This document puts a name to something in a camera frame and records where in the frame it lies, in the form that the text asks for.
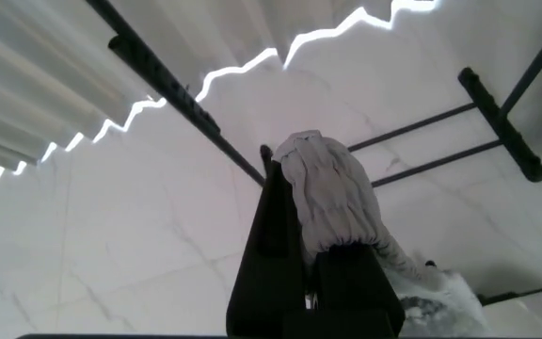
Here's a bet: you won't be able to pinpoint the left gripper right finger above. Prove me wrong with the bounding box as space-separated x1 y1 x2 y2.
316 242 407 338

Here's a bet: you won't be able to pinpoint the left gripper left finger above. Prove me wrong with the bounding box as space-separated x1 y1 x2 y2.
226 159 320 338

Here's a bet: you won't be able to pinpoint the pale grey shorts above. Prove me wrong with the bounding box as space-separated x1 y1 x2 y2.
272 130 491 338

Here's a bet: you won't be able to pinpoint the black clothes rack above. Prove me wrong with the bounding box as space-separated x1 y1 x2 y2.
85 0 542 188

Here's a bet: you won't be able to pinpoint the white curtain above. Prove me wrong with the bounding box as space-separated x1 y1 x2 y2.
0 0 441 187

